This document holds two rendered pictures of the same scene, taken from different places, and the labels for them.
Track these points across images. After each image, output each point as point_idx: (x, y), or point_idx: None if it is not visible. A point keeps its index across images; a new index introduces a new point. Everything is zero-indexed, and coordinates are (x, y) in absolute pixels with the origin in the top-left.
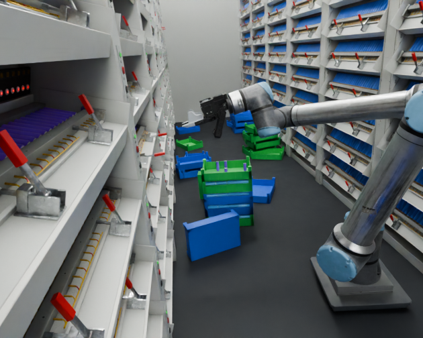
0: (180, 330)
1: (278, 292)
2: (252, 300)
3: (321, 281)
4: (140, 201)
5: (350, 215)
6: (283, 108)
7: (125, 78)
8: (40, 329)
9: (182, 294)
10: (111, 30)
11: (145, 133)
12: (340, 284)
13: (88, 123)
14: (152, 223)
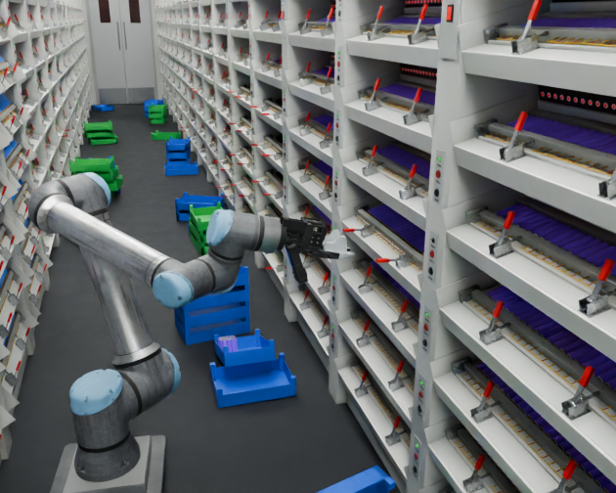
0: (345, 428)
1: (223, 475)
2: (262, 464)
3: (162, 464)
4: (330, 211)
5: (143, 319)
6: (188, 262)
7: (339, 131)
8: (316, 171)
9: (362, 466)
10: (335, 98)
11: (420, 268)
12: (144, 438)
13: None
14: (354, 283)
